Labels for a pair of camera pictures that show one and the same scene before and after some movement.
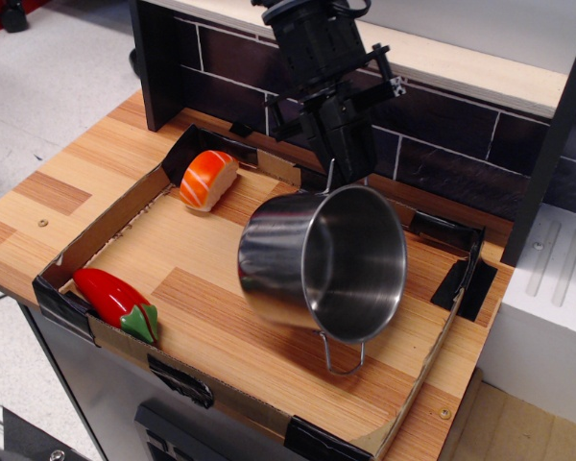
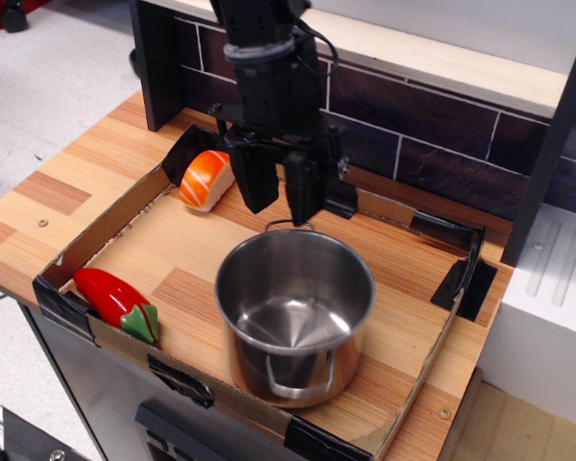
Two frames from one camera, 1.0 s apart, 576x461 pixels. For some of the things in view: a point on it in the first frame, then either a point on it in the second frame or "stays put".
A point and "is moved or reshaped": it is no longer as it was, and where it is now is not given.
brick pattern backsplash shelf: x=496 y=117 stays put
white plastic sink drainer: x=542 y=348 stays put
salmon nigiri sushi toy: x=206 y=178 stays put
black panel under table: x=169 y=431 stays put
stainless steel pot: x=333 y=261 is moved or reshaped
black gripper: x=324 y=51 -> x=280 y=109
